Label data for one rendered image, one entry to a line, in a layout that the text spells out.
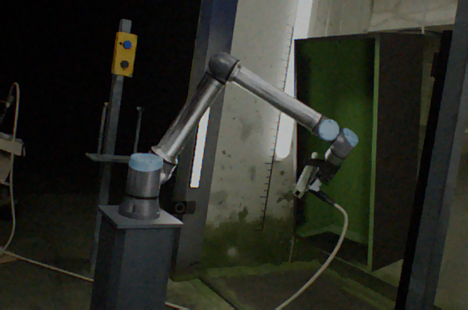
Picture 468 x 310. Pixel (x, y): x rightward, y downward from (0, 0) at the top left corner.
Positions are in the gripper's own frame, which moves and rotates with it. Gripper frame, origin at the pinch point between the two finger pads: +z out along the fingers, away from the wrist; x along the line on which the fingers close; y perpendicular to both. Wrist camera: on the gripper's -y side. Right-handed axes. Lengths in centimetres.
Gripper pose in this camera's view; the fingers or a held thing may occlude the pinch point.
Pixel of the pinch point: (307, 186)
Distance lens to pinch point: 230.2
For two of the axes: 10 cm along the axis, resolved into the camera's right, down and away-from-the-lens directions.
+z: -4.5, 7.5, 4.8
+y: 8.3, 5.5, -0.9
